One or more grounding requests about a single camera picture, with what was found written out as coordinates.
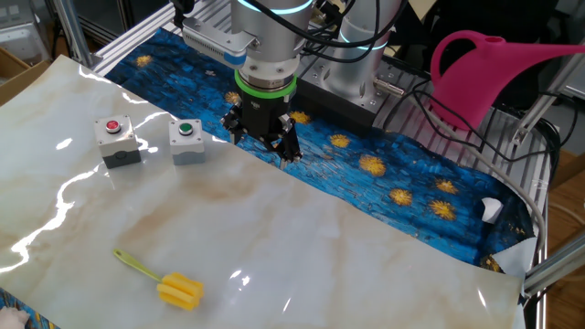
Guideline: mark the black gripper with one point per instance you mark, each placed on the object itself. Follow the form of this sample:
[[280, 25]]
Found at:
[[267, 114]]

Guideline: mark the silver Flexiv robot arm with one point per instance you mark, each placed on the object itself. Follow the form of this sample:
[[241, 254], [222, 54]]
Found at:
[[269, 41]]

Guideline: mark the green push button box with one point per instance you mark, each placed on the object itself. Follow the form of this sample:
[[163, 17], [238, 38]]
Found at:
[[186, 146]]

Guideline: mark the silver robot mounting plate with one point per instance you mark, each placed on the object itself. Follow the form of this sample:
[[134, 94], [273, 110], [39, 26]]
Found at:
[[315, 80]]

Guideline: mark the glossy marble pattern mat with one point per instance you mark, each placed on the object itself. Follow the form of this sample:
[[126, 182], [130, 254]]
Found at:
[[274, 237]]

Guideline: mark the blue starry night cloth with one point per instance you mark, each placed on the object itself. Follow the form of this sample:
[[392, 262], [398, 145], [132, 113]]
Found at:
[[388, 151]]

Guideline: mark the silver round connector plug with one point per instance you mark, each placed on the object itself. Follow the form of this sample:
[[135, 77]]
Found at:
[[388, 87]]

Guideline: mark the red push button box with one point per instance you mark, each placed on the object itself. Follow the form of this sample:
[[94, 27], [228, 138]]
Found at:
[[116, 146]]

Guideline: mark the pink plastic watering can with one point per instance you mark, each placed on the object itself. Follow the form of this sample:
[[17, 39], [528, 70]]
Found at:
[[471, 87]]

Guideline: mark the open cardboard box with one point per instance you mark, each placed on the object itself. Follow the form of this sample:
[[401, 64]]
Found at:
[[18, 77]]

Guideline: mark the grey plastic bin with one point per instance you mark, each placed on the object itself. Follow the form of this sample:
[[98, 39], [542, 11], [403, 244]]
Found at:
[[23, 32]]

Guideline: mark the pink fluffy cloth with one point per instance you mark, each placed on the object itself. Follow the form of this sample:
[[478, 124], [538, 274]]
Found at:
[[9, 320]]

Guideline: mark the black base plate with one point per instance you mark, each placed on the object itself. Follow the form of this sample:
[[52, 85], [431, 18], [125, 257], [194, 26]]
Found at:
[[338, 114]]

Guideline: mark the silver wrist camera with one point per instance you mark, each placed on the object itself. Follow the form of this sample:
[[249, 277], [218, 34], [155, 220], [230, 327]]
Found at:
[[210, 43]]

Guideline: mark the aluminium frame post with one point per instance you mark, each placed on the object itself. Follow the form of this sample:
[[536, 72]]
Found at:
[[544, 100], [73, 32], [557, 267]]

